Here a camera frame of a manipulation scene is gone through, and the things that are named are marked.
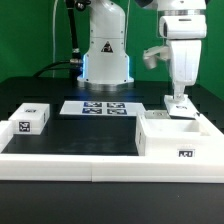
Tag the white obstacle fence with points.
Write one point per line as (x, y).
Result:
(6, 134)
(109, 169)

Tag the white cabinet body box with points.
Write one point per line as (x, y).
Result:
(169, 138)

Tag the white obstacle fence front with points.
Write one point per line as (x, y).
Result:
(109, 169)

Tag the white obstacle fence left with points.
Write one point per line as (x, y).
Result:
(6, 134)

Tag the white cabinet top block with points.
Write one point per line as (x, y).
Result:
(30, 118)

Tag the white base marker sheet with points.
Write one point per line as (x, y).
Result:
(100, 108)

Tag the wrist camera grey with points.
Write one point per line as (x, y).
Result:
(152, 55)

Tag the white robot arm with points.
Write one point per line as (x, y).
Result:
(106, 62)

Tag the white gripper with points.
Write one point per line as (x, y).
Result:
(183, 36)

